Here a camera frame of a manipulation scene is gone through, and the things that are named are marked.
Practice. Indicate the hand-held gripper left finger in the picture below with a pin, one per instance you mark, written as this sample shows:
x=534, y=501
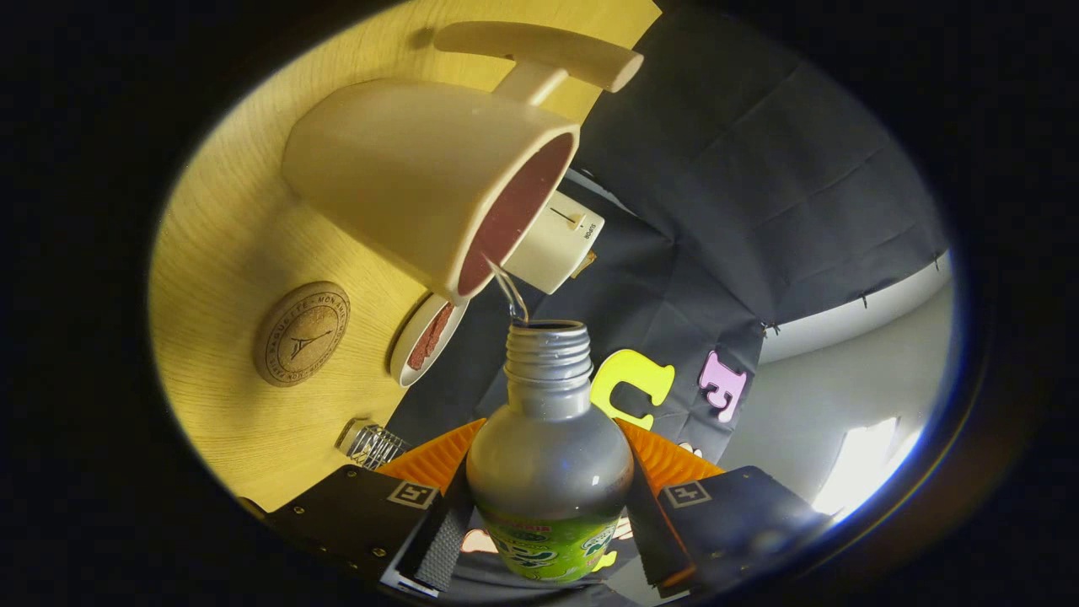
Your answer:
x=438, y=539

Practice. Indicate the silver bottle with green label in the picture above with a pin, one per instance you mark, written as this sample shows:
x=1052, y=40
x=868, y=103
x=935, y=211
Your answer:
x=548, y=464

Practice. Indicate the bread slice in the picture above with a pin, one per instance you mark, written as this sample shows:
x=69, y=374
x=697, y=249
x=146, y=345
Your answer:
x=582, y=265

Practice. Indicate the cream toaster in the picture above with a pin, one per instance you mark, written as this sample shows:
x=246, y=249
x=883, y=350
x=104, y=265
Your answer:
x=552, y=249

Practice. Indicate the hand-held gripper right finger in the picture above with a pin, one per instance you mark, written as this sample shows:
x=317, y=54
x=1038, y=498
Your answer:
x=653, y=539

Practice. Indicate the round cork coaster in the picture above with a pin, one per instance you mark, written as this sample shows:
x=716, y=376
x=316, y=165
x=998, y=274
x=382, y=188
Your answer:
x=302, y=334

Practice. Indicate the small white plate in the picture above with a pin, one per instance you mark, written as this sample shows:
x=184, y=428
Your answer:
x=409, y=354

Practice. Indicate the wooden table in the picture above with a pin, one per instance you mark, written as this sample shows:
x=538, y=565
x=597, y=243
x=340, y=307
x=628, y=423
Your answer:
x=219, y=253

